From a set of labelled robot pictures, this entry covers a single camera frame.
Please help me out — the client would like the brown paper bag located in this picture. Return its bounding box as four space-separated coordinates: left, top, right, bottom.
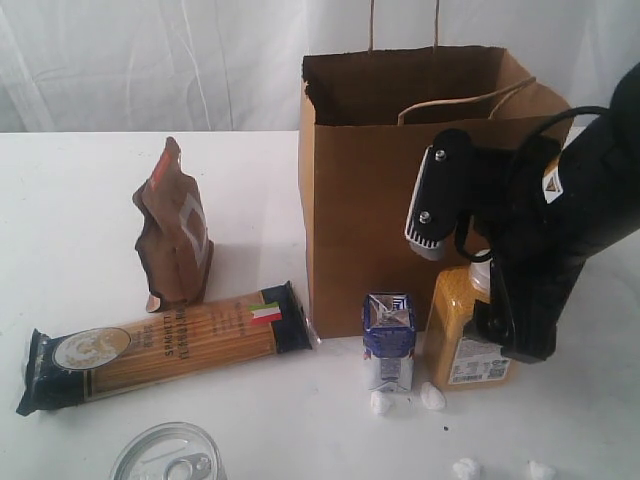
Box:
298 43 568 338

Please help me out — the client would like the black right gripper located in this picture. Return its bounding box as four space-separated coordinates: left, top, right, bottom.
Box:
490 137 615 364

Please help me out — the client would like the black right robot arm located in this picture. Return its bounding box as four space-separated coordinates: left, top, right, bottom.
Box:
480 67 639 363

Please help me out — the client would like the yellow grain bottle white cap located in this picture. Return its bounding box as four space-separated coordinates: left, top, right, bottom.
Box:
424 261 516 391

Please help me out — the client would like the blue white milk carton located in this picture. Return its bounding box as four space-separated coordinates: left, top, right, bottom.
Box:
362 293 417 393

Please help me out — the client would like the silver pull-tab tin can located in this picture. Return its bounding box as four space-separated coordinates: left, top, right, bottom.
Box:
110 422 227 480

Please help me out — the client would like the spaghetti pasta package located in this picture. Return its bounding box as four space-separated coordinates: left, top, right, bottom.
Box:
16 282 312 416

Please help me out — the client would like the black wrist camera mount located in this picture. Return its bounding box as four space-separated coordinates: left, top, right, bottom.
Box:
404 129 514 263

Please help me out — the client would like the brown coffee pouch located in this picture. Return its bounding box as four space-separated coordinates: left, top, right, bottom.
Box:
132 136 214 313

